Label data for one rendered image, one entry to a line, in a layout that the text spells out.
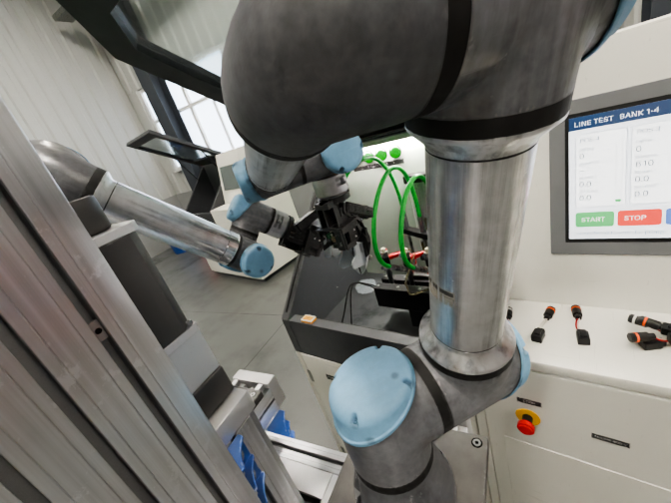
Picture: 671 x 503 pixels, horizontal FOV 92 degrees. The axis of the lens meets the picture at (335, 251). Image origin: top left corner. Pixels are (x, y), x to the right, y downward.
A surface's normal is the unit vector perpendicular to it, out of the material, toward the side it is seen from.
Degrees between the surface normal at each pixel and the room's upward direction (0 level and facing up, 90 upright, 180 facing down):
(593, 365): 0
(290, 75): 101
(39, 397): 90
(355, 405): 7
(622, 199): 76
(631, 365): 0
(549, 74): 105
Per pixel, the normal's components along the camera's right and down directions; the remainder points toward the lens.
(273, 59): -0.56, 0.48
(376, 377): -0.40, -0.82
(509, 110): -0.08, 0.63
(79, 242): 0.86, -0.07
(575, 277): -0.61, 0.26
